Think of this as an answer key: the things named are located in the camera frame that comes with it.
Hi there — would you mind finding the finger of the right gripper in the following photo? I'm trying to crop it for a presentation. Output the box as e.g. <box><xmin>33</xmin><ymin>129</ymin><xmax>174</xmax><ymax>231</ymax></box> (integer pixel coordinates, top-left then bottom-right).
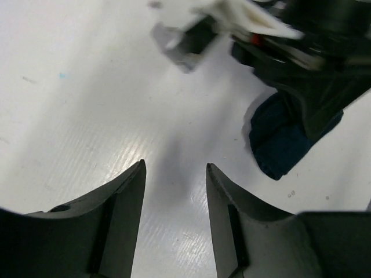
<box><xmin>253</xmin><ymin>65</ymin><xmax>370</xmax><ymax>139</ymax></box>

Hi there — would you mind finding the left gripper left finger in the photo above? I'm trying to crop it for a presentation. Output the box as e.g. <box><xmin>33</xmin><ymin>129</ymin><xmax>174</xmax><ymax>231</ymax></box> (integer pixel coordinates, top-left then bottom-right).
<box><xmin>1</xmin><ymin>160</ymin><xmax>146</xmax><ymax>277</ymax></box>

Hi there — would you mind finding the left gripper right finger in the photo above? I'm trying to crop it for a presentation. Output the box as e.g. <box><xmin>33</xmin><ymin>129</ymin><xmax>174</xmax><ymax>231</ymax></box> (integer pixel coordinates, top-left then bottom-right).
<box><xmin>206</xmin><ymin>163</ymin><xmax>370</xmax><ymax>277</ymax></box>

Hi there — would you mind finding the navy blue sock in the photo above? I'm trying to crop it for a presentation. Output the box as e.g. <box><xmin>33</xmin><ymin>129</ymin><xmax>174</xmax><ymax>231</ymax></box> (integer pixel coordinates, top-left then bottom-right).
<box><xmin>249</xmin><ymin>93</ymin><xmax>344</xmax><ymax>181</ymax></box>

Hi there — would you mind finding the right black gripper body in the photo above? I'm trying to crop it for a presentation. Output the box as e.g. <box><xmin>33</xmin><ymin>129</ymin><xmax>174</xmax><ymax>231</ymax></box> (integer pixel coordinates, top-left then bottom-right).
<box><xmin>230</xmin><ymin>0</ymin><xmax>371</xmax><ymax>76</ymax></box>

